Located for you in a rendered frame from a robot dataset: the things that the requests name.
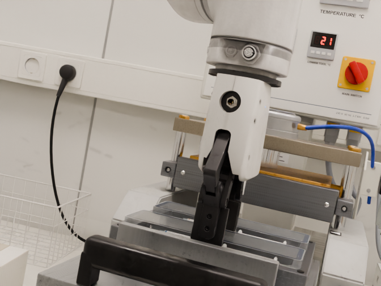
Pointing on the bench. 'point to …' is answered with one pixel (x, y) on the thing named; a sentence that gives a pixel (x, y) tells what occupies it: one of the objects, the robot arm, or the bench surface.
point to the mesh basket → (44, 224)
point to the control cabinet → (327, 84)
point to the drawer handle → (152, 266)
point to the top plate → (301, 150)
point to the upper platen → (311, 177)
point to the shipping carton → (12, 265)
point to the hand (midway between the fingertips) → (216, 222)
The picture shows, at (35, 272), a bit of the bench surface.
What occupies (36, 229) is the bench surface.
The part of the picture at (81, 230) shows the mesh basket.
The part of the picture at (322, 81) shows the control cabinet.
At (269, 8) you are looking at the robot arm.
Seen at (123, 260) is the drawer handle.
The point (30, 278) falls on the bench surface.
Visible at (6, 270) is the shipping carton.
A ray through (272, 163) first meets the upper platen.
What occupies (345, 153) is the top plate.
